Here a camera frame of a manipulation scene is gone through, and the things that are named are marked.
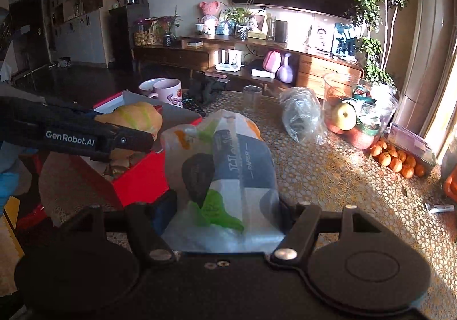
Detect silver foil snack packet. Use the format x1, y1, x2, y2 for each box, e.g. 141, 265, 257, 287
103, 154, 143, 181

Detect left hand blue glove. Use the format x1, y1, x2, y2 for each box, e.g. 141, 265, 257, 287
0, 141, 37, 214

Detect lace tablecloth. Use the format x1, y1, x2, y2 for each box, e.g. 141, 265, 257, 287
0, 89, 457, 320

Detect red cardboard box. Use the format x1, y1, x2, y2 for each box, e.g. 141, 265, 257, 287
15, 89, 205, 231

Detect red apple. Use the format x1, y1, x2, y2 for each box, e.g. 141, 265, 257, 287
346, 127, 378, 150

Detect beige pig figurine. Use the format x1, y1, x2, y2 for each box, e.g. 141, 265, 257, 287
95, 102, 163, 140

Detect clear bag dark contents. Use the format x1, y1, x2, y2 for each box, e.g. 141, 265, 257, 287
279, 87, 327, 145

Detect pile of mandarins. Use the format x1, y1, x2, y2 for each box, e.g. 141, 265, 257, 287
370, 140, 429, 179

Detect clear plastic fruit bin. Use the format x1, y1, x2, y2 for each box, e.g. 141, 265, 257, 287
322, 72, 398, 145

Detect pink purple box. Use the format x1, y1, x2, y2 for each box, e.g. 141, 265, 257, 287
384, 123, 437, 169

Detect black remote control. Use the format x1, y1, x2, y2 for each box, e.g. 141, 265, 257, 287
182, 93, 206, 117

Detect pink mug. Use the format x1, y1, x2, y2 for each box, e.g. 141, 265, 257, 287
148, 79, 183, 108

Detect white tube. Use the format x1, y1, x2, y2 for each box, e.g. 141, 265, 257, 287
424, 203, 455, 214

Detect clear drinking glass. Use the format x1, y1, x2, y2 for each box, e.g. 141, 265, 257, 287
242, 85, 262, 113

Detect black cloth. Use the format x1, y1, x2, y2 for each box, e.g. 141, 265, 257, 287
187, 73, 226, 106

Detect wooden tv sideboard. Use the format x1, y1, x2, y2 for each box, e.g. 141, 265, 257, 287
132, 35, 364, 98

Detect orange grey appliance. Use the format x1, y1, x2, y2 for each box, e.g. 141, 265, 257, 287
441, 138, 457, 202

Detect pink plush toy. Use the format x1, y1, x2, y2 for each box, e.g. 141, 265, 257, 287
198, 0, 221, 35

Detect potted tree plant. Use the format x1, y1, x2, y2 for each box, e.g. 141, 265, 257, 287
346, 0, 409, 89

